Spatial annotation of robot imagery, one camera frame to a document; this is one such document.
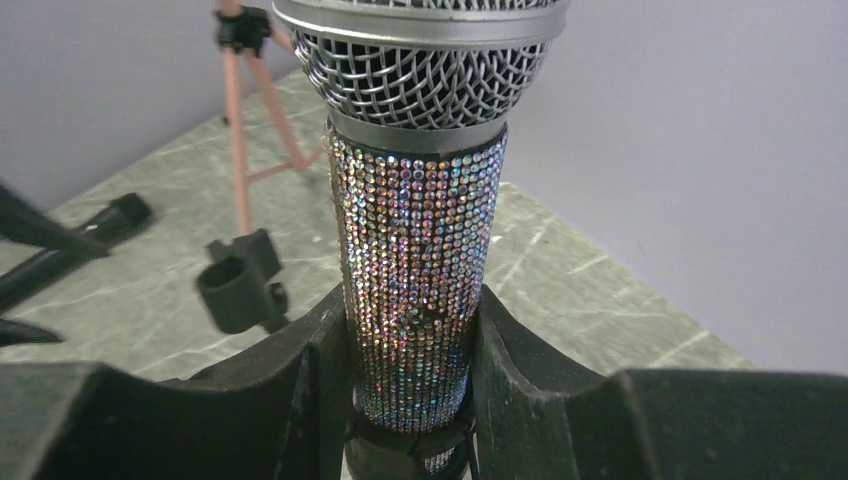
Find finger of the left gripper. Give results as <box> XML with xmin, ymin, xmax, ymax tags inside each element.
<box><xmin>1</xmin><ymin>185</ymin><xmax>110</xmax><ymax>258</ymax></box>
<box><xmin>0</xmin><ymin>318</ymin><xmax>65</xmax><ymax>348</ymax></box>

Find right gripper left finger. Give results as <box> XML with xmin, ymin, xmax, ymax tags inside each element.
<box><xmin>1</xmin><ymin>287</ymin><xmax>351</xmax><ymax>479</ymax></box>

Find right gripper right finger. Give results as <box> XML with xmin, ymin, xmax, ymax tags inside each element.
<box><xmin>472</xmin><ymin>289</ymin><xmax>847</xmax><ymax>479</ymax></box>

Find black microphone with orange end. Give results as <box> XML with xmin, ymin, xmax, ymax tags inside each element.
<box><xmin>1</xmin><ymin>193</ymin><xmax>154</xmax><ymax>313</ymax></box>

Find rhinestone silver microphone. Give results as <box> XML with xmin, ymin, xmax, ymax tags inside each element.
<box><xmin>273</xmin><ymin>1</ymin><xmax>568</xmax><ymax>437</ymax></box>

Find black tripod mic stand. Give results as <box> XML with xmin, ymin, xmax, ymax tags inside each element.
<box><xmin>344</xmin><ymin>402</ymin><xmax>481</xmax><ymax>480</ymax></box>

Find black round-base desk mic stand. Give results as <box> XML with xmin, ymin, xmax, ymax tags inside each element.
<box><xmin>195</xmin><ymin>228</ymin><xmax>289</xmax><ymax>335</ymax></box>

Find pink perforated music stand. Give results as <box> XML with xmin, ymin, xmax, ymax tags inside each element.
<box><xmin>213</xmin><ymin>0</ymin><xmax>322</xmax><ymax>235</ymax></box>

